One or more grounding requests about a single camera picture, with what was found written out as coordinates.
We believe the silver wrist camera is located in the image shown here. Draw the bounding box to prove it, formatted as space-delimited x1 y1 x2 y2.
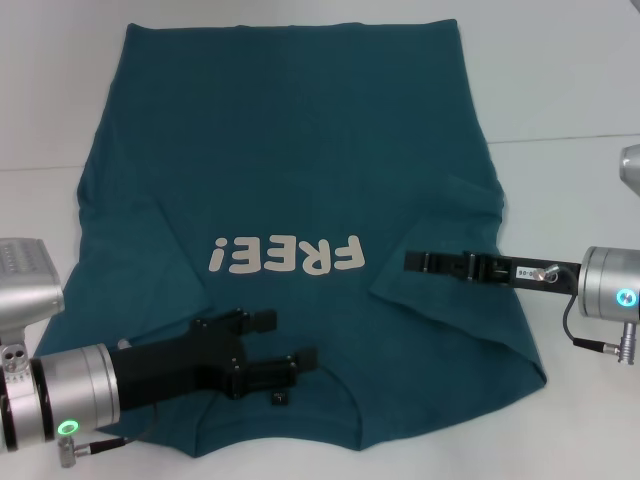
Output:
618 144 640 199
0 238 66 389

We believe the teal t-shirt with FREE print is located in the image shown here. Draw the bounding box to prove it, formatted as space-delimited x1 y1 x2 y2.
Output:
37 20 547 459

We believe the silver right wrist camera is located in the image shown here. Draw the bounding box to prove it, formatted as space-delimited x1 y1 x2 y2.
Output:
618 144 640 199

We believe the left gripper cable with plug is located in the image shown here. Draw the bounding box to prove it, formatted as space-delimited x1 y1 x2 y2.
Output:
57 338 162 455

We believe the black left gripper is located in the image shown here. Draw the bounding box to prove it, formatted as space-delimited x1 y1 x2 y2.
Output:
107 308 318 415

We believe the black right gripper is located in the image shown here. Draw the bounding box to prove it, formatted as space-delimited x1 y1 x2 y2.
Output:
404 250 584 297

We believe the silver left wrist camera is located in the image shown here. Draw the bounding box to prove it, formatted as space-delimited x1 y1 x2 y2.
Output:
0 238 66 389

